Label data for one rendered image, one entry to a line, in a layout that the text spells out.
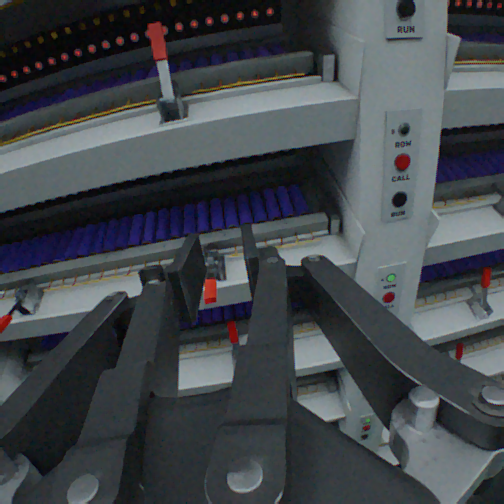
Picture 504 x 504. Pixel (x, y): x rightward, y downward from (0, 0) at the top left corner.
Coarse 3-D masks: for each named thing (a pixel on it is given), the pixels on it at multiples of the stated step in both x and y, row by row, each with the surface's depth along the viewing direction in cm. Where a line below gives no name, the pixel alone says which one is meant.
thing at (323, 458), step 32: (160, 416) 6; (192, 416) 6; (160, 448) 5; (192, 448) 5; (320, 448) 5; (352, 448) 5; (160, 480) 5; (192, 480) 5; (320, 480) 4; (352, 480) 4; (384, 480) 4; (416, 480) 4
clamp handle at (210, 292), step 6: (210, 258) 34; (210, 264) 35; (210, 270) 34; (210, 276) 32; (210, 282) 31; (216, 282) 32; (210, 288) 30; (216, 288) 31; (204, 294) 29; (210, 294) 29; (216, 294) 30; (204, 300) 29; (210, 300) 29; (216, 300) 29
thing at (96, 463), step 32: (160, 288) 13; (160, 320) 10; (128, 352) 8; (160, 352) 9; (128, 384) 6; (160, 384) 8; (96, 416) 5; (128, 416) 5; (96, 448) 4; (128, 448) 4; (64, 480) 4; (96, 480) 4; (128, 480) 4
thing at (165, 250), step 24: (312, 216) 38; (168, 240) 38; (216, 240) 37; (240, 240) 37; (264, 240) 38; (312, 240) 37; (72, 264) 37; (96, 264) 37; (120, 264) 37; (144, 264) 37; (0, 288) 37; (48, 288) 37
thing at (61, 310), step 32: (288, 160) 45; (320, 160) 42; (128, 192) 45; (320, 192) 44; (0, 224) 45; (352, 224) 34; (288, 256) 37; (352, 256) 36; (64, 288) 38; (96, 288) 37; (128, 288) 36; (224, 288) 35; (32, 320) 35; (64, 320) 36
